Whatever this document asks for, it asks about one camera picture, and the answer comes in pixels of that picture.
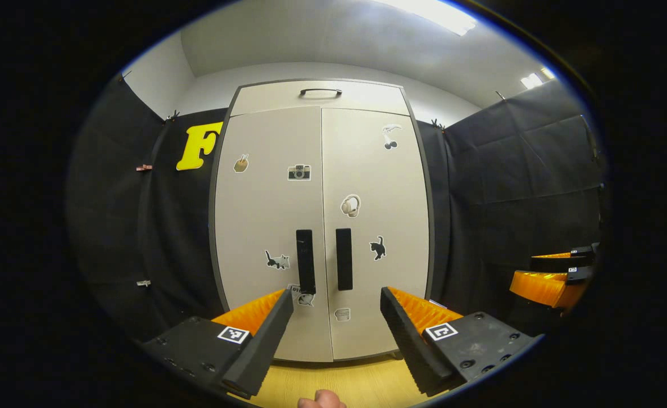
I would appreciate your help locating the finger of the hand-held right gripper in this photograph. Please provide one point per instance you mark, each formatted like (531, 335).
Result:
(537, 286)
(554, 263)

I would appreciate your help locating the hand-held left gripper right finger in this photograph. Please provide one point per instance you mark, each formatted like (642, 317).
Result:
(410, 345)

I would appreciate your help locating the white cabinet door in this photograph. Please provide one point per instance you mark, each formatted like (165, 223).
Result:
(390, 192)
(259, 215)

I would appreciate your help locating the small ceiling light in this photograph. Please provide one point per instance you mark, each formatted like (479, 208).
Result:
(531, 80)

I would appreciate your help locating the white shoe cabinet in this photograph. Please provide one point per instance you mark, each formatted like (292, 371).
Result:
(430, 226)

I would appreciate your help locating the black backdrop cloth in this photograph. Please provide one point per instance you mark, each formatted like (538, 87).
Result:
(509, 187)
(112, 215)

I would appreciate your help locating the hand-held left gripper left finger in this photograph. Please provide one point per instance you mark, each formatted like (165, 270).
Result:
(259, 345)

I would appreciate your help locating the long ceiling light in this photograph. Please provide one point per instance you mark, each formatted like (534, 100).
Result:
(441, 17)

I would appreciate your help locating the white cabinet drawer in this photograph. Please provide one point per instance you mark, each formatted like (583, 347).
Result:
(265, 101)

